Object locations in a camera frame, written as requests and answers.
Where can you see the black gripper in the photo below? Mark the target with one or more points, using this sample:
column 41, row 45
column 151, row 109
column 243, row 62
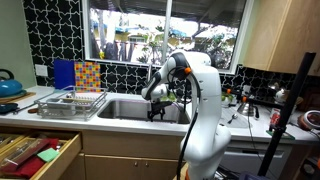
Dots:
column 161, row 106

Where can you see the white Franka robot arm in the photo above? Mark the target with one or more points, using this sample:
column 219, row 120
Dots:
column 206, row 100

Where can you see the stainless steel sink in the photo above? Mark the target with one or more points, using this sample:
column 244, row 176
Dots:
column 126, row 111

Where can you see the round white brown container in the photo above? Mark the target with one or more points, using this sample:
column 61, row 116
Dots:
column 311, row 120

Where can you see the small green soap pump bottle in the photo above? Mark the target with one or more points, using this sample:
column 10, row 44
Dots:
column 172, row 96

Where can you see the stainless steel faucet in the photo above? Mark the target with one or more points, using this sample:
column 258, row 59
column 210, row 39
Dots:
column 149, row 75

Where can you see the light wood base cabinet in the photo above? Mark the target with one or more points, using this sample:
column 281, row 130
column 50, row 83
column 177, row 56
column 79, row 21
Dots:
column 126, row 156

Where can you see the metal spoon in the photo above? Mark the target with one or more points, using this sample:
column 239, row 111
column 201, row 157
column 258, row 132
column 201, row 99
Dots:
column 232, row 118

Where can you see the colourful checkered board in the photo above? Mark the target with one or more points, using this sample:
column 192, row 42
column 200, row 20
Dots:
column 87, row 76

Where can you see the grey drying mat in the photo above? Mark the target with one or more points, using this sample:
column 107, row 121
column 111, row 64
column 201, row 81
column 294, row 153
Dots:
column 238, row 121

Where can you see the white framed window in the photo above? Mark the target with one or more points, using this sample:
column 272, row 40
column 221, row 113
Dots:
column 133, row 33

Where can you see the stainless steel pour kettle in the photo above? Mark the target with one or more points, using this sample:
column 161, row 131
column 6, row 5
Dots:
column 246, row 109

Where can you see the open wooden drawer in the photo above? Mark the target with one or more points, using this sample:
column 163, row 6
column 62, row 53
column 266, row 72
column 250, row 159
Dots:
column 66, row 153

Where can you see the white dishwasher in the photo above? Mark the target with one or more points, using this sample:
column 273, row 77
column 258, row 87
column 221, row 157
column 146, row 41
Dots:
column 246, row 160

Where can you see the blue cutting board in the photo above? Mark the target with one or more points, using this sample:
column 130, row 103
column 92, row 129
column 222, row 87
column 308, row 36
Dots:
column 64, row 74

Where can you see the green sponge cloth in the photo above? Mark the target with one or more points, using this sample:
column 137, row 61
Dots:
column 48, row 155

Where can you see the red can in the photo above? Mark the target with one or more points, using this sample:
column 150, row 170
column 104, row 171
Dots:
column 274, row 119

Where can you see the white teapot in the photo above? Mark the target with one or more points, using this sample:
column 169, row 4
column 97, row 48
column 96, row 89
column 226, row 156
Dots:
column 280, row 96

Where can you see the black tripod pole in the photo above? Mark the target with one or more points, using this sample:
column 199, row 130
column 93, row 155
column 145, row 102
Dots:
column 286, row 110

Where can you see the green mat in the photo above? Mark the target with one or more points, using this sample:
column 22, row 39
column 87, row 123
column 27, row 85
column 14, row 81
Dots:
column 286, row 136

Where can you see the wooden board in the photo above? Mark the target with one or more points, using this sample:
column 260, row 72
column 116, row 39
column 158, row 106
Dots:
column 20, row 97

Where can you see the red cloth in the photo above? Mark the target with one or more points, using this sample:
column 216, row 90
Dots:
column 26, row 166

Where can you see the dark pan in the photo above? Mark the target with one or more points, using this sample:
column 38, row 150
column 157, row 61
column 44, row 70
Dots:
column 7, row 108

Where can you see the teal kettle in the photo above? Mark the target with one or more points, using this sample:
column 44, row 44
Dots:
column 9, row 87

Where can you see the dark brown wooden box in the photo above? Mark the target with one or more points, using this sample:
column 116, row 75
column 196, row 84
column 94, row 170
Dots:
column 310, row 100

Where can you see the white wall outlet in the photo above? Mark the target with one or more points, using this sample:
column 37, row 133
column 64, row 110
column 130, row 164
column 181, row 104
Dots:
column 41, row 70

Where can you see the light wood wall cabinet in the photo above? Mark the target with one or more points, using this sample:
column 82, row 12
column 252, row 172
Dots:
column 286, row 33

